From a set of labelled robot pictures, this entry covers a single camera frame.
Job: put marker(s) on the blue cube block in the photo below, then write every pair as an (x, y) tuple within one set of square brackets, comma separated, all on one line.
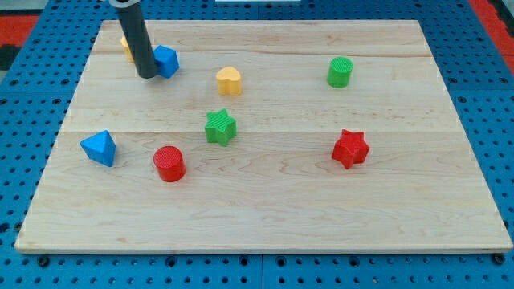
[(166, 60)]

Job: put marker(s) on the yellow heart block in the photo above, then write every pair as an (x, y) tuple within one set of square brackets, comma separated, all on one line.
[(229, 81)]

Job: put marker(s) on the wooden board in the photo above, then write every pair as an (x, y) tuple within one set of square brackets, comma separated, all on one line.
[(275, 188)]

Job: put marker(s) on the green star block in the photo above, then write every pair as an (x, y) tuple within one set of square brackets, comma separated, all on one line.
[(220, 127)]

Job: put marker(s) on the red cylinder block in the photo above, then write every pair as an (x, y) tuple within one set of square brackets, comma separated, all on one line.
[(169, 163)]

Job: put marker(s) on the red star block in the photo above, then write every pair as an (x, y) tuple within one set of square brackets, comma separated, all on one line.
[(350, 149)]

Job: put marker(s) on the green cylinder block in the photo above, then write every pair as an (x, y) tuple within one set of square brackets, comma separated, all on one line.
[(339, 72)]

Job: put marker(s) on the blue triangular block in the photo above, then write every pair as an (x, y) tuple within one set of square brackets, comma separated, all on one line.
[(100, 148)]

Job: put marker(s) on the yellow block behind rod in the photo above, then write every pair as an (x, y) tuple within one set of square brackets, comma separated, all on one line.
[(126, 49)]

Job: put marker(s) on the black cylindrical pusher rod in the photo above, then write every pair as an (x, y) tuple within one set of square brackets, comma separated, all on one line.
[(132, 22)]

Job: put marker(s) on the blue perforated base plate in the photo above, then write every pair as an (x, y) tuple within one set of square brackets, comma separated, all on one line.
[(38, 89)]

